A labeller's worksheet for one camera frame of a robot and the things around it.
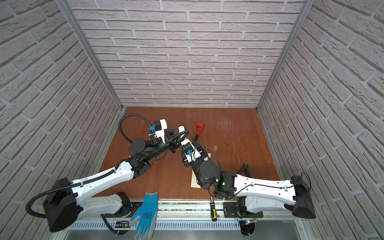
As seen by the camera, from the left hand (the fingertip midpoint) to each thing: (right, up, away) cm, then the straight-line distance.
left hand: (187, 130), depth 60 cm
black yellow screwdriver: (+12, -41, +12) cm, 44 cm away
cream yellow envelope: (+2, -32, +23) cm, 39 cm away
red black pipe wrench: (+6, 0, +46) cm, 47 cm away
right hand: (0, -5, +2) cm, 5 cm away
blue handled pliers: (+33, -24, +27) cm, 49 cm away
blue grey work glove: (-22, -44, +10) cm, 50 cm away
